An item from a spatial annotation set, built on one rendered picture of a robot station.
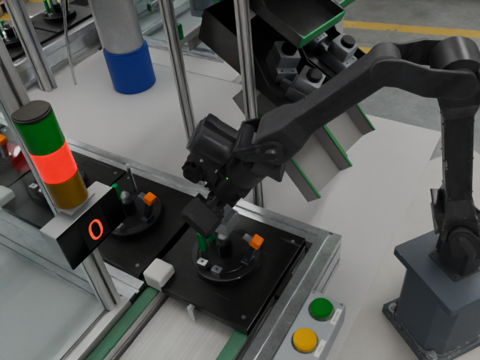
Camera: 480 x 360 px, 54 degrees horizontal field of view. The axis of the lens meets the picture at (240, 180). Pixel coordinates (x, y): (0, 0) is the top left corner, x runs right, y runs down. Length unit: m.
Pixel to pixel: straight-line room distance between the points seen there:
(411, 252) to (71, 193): 0.57
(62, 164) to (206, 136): 0.20
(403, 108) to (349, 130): 1.96
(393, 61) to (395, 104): 2.58
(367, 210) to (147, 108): 0.84
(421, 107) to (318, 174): 2.15
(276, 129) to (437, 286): 0.38
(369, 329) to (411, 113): 2.23
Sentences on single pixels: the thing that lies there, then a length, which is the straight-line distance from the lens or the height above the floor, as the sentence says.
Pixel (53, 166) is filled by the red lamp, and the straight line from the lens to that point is 0.68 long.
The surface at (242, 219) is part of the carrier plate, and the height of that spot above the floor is 0.97.
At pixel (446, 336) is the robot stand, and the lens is 0.93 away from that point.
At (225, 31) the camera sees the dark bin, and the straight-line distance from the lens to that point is 0.94.
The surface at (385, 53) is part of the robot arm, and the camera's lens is 0.60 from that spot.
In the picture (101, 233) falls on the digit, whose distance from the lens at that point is 0.78.
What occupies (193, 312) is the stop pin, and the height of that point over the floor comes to 0.96.
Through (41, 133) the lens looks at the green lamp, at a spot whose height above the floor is 1.39.
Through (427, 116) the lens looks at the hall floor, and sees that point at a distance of 3.10.
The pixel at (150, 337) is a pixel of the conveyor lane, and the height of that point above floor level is 0.92.
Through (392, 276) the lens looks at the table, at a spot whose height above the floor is 0.86.
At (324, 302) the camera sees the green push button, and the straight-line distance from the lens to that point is 0.90.
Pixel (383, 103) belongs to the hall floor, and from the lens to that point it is 3.17.
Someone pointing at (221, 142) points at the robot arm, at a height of 1.31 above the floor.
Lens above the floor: 1.72
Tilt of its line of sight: 42 degrees down
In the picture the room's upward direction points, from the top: 7 degrees counter-clockwise
